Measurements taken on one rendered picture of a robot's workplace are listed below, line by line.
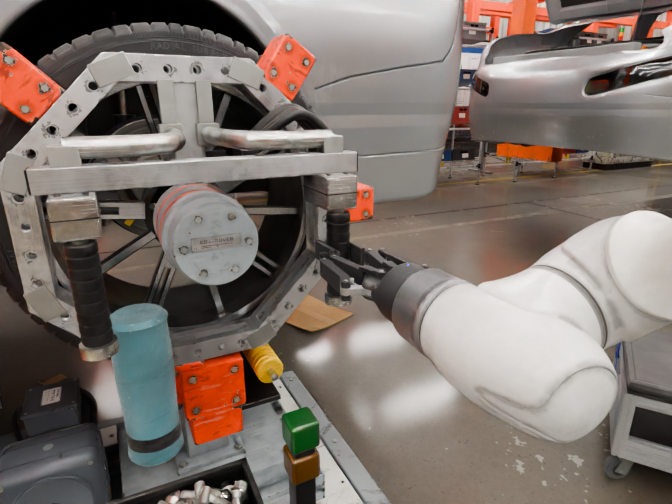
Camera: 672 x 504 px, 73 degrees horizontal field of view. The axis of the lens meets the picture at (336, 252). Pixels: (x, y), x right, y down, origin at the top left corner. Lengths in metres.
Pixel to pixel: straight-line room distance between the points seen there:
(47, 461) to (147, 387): 0.36
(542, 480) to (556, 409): 1.22
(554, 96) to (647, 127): 0.52
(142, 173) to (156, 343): 0.27
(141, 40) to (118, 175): 0.34
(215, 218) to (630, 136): 2.60
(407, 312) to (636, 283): 0.20
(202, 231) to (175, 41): 0.36
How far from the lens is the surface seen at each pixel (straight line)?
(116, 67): 0.79
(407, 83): 1.47
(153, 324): 0.74
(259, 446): 1.26
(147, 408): 0.80
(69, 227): 0.59
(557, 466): 1.66
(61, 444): 1.12
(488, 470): 1.58
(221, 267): 0.70
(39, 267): 0.83
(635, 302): 0.46
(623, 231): 0.47
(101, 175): 0.61
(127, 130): 1.31
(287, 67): 0.85
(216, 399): 0.97
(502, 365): 0.39
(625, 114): 2.97
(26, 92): 0.79
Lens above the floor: 1.05
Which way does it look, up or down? 18 degrees down
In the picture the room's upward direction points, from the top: straight up
